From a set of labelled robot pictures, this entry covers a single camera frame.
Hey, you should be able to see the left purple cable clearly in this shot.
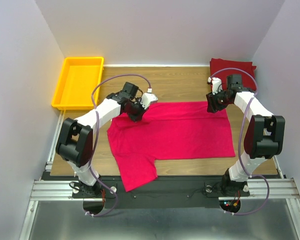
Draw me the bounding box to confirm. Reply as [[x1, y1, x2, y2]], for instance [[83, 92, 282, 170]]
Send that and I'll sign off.
[[84, 74, 153, 218]]

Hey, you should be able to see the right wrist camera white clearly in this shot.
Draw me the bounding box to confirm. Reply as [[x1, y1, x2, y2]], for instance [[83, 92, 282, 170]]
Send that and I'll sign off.
[[207, 77, 223, 95]]

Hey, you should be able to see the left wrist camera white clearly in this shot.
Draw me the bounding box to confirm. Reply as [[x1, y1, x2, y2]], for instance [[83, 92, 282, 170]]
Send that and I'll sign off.
[[140, 92, 158, 110]]

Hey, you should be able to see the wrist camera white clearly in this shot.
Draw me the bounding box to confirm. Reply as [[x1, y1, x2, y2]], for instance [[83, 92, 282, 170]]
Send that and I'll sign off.
[[140, 92, 158, 110], [207, 77, 223, 95]]

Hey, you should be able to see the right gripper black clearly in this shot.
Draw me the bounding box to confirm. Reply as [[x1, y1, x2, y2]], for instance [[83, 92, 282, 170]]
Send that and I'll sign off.
[[205, 87, 232, 113]]

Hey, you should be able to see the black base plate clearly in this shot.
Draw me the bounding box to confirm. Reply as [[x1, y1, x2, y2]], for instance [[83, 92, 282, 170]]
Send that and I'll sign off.
[[69, 176, 250, 217]]

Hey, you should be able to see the pink red t shirt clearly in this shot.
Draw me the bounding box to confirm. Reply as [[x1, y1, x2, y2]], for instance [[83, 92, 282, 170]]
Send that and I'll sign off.
[[107, 101, 235, 192]]

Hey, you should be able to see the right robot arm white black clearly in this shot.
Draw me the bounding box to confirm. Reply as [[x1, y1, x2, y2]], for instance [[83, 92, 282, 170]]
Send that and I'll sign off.
[[206, 74, 285, 195]]

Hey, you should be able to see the folded dark red shirt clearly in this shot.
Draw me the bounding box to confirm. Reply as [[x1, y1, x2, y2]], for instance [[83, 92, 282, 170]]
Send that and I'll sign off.
[[209, 58, 257, 91]]

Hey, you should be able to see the yellow plastic tray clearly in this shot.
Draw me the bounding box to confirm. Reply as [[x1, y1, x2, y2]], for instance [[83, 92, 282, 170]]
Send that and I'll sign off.
[[51, 56, 104, 111]]

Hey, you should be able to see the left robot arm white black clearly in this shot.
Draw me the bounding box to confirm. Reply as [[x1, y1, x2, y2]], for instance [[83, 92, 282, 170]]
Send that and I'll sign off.
[[55, 82, 158, 197]]

